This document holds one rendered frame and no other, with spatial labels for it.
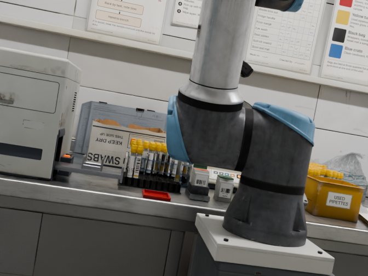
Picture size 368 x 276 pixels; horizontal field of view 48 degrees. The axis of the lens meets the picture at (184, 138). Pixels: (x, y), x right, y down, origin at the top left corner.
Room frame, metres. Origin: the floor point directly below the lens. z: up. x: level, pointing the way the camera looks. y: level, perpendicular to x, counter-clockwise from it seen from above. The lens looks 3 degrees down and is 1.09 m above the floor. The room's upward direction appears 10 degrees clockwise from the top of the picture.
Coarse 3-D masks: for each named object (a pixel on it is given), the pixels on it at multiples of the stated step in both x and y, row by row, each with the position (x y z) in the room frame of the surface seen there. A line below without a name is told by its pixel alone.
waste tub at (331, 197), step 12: (312, 180) 1.20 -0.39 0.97; (324, 180) 1.28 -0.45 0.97; (336, 180) 1.28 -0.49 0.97; (312, 192) 1.18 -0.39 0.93; (324, 192) 1.15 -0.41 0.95; (336, 192) 1.15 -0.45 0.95; (348, 192) 1.15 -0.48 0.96; (360, 192) 1.15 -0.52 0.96; (312, 204) 1.16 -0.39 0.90; (324, 204) 1.15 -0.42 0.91; (336, 204) 1.15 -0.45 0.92; (348, 204) 1.15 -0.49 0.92; (360, 204) 1.15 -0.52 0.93; (324, 216) 1.15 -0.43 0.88; (336, 216) 1.15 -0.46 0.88; (348, 216) 1.15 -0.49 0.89
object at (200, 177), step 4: (196, 168) 1.13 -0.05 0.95; (192, 172) 1.13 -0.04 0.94; (196, 172) 1.09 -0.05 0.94; (200, 172) 1.10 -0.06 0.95; (204, 172) 1.10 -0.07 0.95; (208, 172) 1.11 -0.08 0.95; (192, 176) 1.12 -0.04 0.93; (196, 176) 1.09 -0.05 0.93; (200, 176) 1.09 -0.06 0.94; (204, 176) 1.10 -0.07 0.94; (208, 176) 1.10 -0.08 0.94; (192, 180) 1.11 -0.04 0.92; (196, 180) 1.09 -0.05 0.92; (200, 180) 1.10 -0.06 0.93; (204, 180) 1.10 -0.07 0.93; (208, 180) 1.10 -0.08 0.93; (192, 184) 1.10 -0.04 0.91; (196, 184) 1.09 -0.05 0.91; (200, 184) 1.10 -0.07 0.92; (204, 184) 1.10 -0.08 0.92
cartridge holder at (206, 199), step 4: (188, 184) 1.14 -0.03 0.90; (188, 188) 1.12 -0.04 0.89; (192, 188) 1.09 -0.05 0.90; (196, 188) 1.09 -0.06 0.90; (200, 188) 1.09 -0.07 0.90; (204, 188) 1.09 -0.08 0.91; (208, 188) 1.09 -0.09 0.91; (188, 192) 1.10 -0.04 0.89; (192, 192) 1.09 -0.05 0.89; (196, 192) 1.09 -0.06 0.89; (200, 192) 1.09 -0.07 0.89; (204, 192) 1.09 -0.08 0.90; (208, 192) 1.09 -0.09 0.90; (188, 196) 1.09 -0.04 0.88; (192, 196) 1.07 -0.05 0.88; (196, 196) 1.07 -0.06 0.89; (200, 196) 1.07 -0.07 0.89; (204, 196) 1.08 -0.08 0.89; (208, 196) 1.09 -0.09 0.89; (204, 200) 1.08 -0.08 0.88; (208, 200) 1.08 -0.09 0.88
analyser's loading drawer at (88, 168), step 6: (84, 156) 1.03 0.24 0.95; (60, 162) 1.06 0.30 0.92; (84, 162) 1.04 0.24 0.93; (90, 162) 1.07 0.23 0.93; (102, 162) 1.02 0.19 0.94; (54, 168) 1.01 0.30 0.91; (60, 168) 1.01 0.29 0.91; (66, 168) 1.01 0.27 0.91; (72, 168) 1.01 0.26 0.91; (78, 168) 1.02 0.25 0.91; (84, 168) 1.02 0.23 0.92; (90, 168) 1.02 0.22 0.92; (96, 168) 1.02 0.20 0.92; (102, 168) 1.08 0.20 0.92; (90, 174) 1.02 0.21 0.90; (96, 174) 1.02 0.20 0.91; (102, 174) 1.02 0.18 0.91; (108, 174) 1.02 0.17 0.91; (114, 174) 1.02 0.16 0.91; (120, 174) 1.04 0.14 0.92; (120, 180) 1.03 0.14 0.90
